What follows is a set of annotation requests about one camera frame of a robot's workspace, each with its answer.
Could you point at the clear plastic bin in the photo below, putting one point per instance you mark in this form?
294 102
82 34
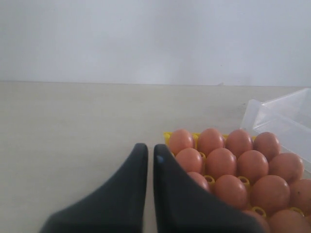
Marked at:
288 117

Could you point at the brown egg bin front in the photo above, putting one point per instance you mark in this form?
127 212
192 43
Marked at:
220 162

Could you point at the brown egg cluster front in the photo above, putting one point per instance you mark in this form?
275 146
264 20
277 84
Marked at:
252 165

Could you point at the left gripper black idle right finger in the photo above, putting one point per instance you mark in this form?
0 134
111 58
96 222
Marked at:
182 206

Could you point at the left gripper black idle left finger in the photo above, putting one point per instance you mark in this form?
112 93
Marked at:
115 207

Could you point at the brown egg cluster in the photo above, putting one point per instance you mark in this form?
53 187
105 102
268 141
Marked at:
287 165
232 191
252 165
288 221
300 195
200 180

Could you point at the yellow plastic egg tray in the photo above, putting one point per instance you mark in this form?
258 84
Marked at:
211 181

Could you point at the brown egg bin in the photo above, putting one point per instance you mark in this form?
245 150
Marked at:
220 162
190 160
271 193

